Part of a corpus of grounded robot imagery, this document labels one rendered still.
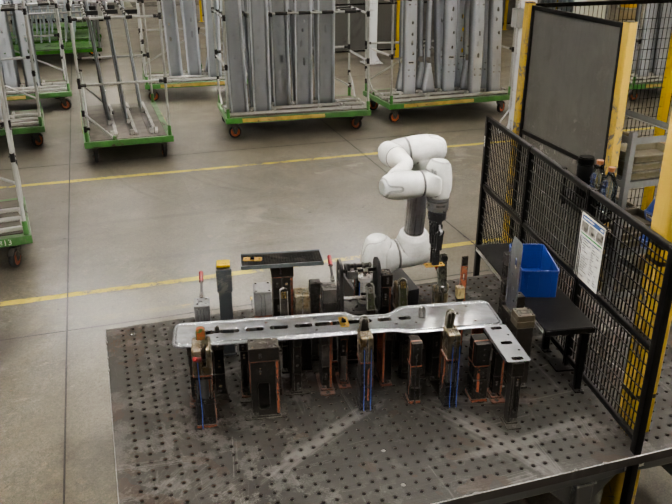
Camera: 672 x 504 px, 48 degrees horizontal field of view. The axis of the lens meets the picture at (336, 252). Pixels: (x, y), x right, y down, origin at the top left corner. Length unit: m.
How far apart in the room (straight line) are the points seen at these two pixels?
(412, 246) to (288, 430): 1.24
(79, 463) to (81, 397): 0.61
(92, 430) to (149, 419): 1.24
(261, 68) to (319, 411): 7.15
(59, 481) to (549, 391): 2.41
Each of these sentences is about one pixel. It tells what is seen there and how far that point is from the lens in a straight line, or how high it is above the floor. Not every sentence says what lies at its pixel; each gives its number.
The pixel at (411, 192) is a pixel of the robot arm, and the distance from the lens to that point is 2.93.
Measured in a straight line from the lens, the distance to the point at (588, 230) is 3.28.
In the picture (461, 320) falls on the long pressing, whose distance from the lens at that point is 3.26.
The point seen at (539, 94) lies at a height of 1.37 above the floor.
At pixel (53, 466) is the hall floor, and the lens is 4.26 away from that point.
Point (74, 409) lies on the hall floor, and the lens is 4.64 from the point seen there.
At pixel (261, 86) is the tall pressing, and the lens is 9.89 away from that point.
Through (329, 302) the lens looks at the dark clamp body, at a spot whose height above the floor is 1.02.
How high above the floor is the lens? 2.56
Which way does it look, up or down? 24 degrees down
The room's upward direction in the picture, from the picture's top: straight up
